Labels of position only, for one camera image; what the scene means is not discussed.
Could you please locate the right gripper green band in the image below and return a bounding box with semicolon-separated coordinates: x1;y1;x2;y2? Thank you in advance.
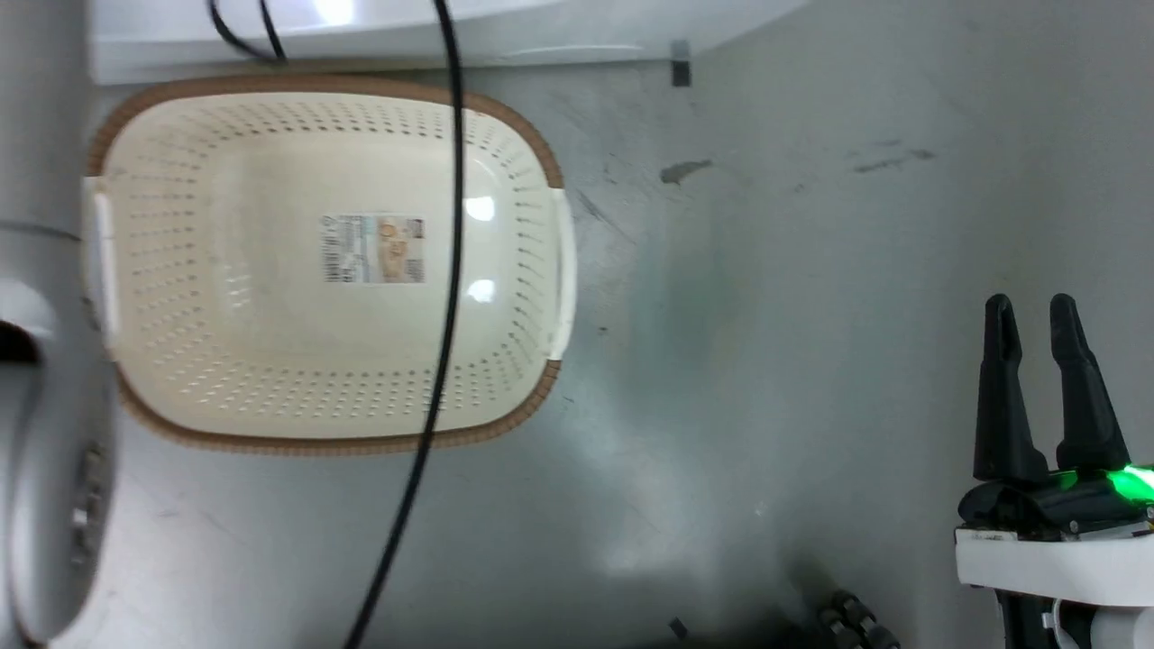
954;293;1154;608

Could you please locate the cream laundry basket brown rim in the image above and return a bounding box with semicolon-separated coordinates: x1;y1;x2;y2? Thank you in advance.
81;74;579;457

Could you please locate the black ribbed connector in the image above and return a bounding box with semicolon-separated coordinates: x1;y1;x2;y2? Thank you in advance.
816;590;902;649

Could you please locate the printed label sticker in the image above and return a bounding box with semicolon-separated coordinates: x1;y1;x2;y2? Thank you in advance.
318;213;427;287

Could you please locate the long black cable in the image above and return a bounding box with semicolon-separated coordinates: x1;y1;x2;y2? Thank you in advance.
343;0;467;649

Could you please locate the thin black cable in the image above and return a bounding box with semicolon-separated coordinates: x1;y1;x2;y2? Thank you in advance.
259;0;289;63
207;0;274;61

